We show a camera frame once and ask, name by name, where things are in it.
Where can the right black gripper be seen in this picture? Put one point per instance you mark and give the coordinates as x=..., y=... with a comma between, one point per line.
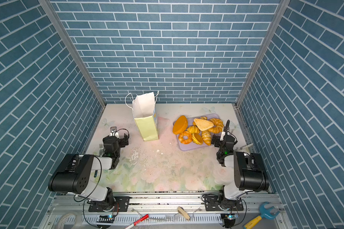
x=226, y=137

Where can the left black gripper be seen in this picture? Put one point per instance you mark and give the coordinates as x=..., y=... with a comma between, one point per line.
x=123, y=140

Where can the small yellow egg tart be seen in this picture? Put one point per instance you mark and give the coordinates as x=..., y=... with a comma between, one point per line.
x=197, y=139

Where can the triangular toast slice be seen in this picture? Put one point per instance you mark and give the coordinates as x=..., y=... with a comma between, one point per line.
x=203, y=124

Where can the small striped round bread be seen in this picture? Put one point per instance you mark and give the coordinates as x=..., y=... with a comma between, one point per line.
x=193, y=130

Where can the white green paper bag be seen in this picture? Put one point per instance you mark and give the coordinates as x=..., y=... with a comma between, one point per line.
x=144, y=114

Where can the round orange bun half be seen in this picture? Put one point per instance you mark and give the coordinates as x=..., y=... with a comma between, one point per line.
x=180, y=125

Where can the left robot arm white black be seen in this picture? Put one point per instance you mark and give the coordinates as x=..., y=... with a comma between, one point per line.
x=74, y=172

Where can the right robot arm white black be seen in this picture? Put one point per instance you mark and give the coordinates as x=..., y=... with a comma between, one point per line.
x=249, y=173

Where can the long striped croissant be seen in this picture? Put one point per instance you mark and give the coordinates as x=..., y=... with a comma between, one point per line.
x=207, y=137

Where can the lilac plastic tray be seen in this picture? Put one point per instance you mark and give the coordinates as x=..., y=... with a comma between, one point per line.
x=216, y=130

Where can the glazed orange donut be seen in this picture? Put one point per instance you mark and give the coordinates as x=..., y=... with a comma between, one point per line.
x=185, y=138

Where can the beige wooden piece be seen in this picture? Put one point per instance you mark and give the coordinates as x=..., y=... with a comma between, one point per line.
x=183, y=213

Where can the red white marker pen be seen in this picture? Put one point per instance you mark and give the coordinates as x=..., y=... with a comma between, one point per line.
x=138, y=221

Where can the blue yellow toy wrench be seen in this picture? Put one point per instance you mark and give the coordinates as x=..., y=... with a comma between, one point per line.
x=264, y=214

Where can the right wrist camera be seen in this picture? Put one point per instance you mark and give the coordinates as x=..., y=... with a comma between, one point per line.
x=224, y=133

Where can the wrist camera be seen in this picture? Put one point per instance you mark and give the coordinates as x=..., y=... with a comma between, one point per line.
x=224, y=133
x=113, y=131

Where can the green handled fork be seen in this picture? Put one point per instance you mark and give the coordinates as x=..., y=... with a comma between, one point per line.
x=101, y=149

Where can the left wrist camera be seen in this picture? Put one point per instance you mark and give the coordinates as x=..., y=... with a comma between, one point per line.
x=113, y=131

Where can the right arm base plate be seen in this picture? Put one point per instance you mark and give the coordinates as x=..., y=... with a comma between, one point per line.
x=214, y=202

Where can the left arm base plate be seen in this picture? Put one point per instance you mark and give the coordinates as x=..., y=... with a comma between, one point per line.
x=116, y=204

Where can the aluminium front rail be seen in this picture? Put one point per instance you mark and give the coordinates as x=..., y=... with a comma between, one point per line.
x=168, y=202

